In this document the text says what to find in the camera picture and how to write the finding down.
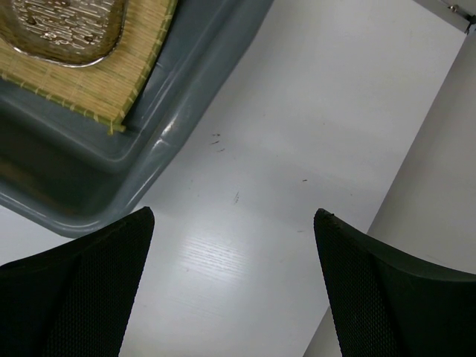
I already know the clear glass oval dish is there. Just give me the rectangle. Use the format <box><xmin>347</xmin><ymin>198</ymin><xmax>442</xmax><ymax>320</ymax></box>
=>
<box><xmin>1</xmin><ymin>0</ymin><xmax>129</xmax><ymax>68</ymax></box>

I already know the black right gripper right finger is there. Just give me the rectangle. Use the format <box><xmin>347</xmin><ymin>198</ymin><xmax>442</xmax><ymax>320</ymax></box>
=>
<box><xmin>314</xmin><ymin>208</ymin><xmax>475</xmax><ymax>356</ymax></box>

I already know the bamboo woven mat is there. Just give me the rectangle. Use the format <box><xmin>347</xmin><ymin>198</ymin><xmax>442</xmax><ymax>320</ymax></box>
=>
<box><xmin>1</xmin><ymin>1</ymin><xmax>177</xmax><ymax>132</ymax></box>

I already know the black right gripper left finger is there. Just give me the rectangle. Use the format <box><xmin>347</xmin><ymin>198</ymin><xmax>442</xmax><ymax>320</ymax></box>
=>
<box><xmin>1</xmin><ymin>207</ymin><xmax>155</xmax><ymax>356</ymax></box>

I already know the grey plastic bin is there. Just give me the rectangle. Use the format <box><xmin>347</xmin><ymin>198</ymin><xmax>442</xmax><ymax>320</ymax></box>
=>
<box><xmin>1</xmin><ymin>1</ymin><xmax>271</xmax><ymax>238</ymax></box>

